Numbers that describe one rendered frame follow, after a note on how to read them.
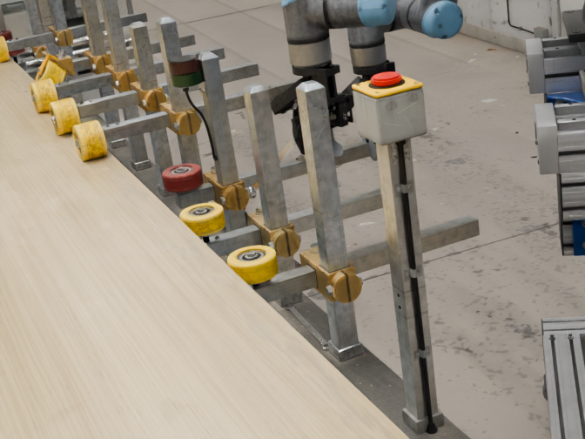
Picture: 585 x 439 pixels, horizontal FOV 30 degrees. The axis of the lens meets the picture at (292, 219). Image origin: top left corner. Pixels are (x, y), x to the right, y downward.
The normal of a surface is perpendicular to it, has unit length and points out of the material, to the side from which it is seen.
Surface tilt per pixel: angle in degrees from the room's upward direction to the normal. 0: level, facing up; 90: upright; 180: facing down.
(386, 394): 0
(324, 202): 90
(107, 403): 0
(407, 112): 90
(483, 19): 90
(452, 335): 0
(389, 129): 90
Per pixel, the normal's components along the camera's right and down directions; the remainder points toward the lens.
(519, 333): -0.14, -0.92
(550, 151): -0.16, 0.39
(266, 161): 0.39, 0.29
